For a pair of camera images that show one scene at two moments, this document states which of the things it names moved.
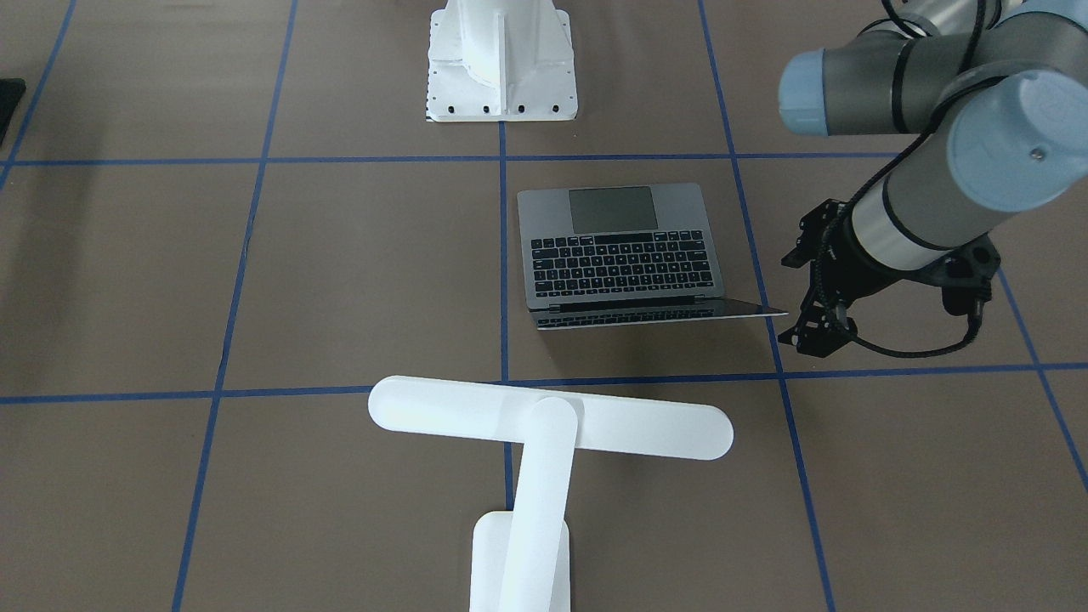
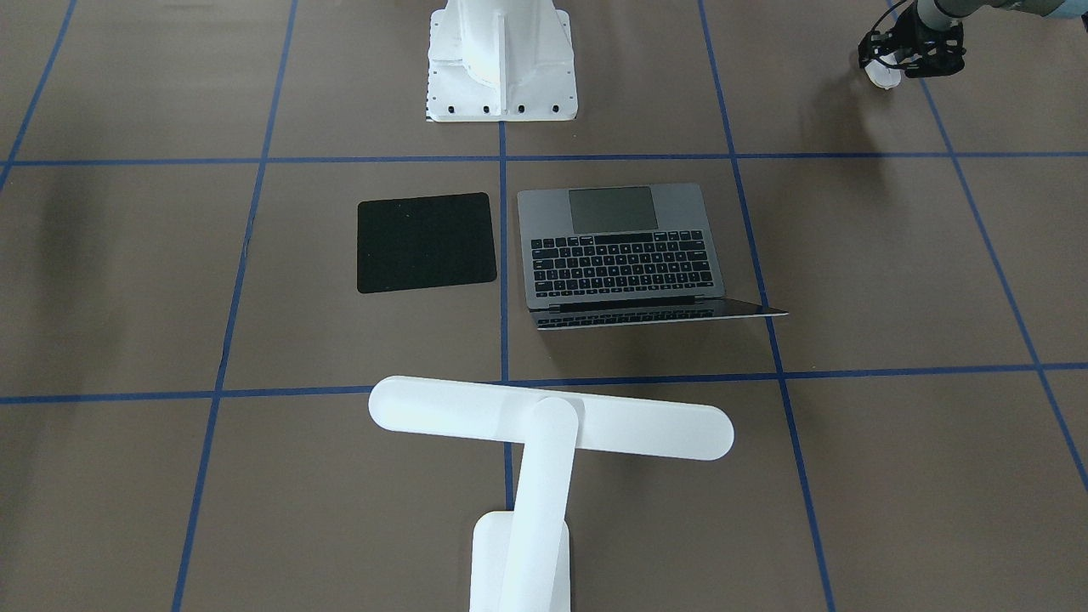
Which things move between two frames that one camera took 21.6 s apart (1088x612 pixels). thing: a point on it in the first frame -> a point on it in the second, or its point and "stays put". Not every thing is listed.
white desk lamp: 520,560 stays put
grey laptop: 611,254 stays put
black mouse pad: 11,90 -> 425,241
